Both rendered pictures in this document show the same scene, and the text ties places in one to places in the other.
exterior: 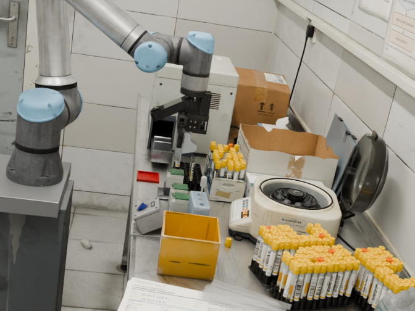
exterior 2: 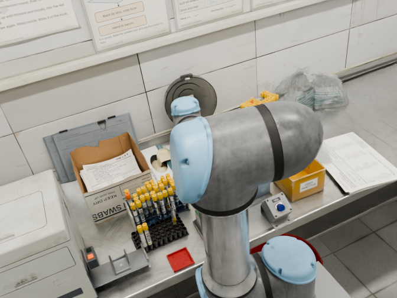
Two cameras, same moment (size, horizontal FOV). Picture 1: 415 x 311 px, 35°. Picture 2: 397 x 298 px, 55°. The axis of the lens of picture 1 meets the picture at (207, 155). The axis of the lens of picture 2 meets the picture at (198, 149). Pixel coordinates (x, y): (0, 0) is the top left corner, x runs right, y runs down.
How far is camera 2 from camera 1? 212 cm
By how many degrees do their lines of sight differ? 87
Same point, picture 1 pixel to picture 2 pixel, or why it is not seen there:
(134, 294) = (360, 184)
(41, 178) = not seen: hidden behind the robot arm
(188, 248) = (314, 164)
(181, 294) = (336, 169)
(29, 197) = (332, 282)
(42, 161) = not seen: hidden behind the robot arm
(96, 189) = not seen: outside the picture
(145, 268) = (323, 197)
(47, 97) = (287, 246)
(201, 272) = (307, 170)
